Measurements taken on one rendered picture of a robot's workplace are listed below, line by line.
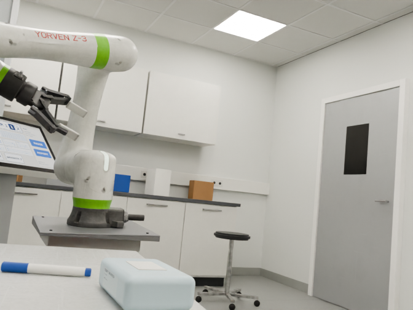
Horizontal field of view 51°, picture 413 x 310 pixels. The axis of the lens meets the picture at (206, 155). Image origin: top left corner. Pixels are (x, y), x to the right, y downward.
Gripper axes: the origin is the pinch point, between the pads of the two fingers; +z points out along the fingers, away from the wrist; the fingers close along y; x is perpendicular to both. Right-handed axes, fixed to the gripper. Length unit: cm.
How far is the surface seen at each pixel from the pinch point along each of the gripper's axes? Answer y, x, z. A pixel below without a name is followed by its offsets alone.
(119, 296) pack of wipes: -88, -44, 1
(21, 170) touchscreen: 29, 58, -2
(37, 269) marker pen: -77, -26, -4
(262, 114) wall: 364, 96, 245
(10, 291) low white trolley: -86, -33, -9
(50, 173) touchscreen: 39, 61, 10
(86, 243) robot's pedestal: -33.1, 12.7, 17.6
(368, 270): 122, 66, 308
